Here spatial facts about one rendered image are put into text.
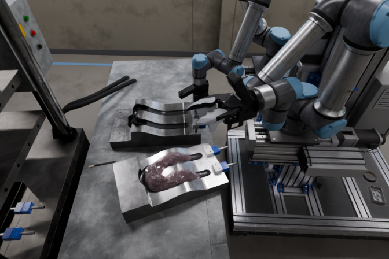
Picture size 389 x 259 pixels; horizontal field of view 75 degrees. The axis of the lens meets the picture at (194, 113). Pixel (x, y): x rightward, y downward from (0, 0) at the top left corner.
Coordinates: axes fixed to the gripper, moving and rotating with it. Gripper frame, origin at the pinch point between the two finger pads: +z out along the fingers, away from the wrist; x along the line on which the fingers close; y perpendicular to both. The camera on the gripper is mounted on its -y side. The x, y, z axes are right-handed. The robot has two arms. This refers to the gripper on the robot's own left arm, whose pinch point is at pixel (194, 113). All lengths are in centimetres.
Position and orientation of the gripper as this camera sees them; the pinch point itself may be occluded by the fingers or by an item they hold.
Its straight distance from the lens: 69.8
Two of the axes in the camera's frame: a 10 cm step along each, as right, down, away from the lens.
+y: 0.6, 7.9, 6.1
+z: -9.2, 2.8, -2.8
